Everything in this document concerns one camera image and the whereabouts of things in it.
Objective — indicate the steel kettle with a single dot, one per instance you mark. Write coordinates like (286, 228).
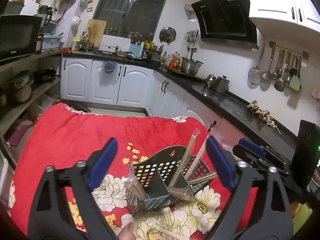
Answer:
(219, 84)

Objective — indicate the chopsticks pair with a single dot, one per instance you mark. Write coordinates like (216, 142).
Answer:
(131, 182)
(185, 157)
(196, 160)
(203, 178)
(160, 233)

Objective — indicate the green sleeve right forearm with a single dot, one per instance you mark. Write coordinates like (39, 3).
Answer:
(300, 214)

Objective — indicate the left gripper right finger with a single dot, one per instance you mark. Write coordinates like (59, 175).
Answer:
(258, 207)

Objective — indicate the black microwave oven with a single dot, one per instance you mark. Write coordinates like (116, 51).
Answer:
(19, 34)

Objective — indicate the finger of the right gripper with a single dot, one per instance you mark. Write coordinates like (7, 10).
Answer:
(250, 146)

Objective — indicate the black range hood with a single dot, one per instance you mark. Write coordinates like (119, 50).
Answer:
(227, 22)

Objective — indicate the white lower cabinets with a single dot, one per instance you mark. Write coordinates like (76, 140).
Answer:
(124, 85)

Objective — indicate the left hand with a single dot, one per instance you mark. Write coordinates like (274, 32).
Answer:
(127, 233)

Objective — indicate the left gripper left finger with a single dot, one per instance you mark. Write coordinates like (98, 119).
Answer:
(50, 216)

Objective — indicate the steel stock pot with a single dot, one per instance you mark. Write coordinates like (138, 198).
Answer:
(190, 67)

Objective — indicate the ginger root pile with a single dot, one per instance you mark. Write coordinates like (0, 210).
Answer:
(263, 115)

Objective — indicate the dark green utensil basket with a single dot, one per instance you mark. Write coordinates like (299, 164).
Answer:
(154, 176)

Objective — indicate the wooden cutting board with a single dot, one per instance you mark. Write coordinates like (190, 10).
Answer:
(97, 28)

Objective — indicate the hanging utensil rack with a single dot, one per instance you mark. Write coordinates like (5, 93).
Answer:
(284, 68)

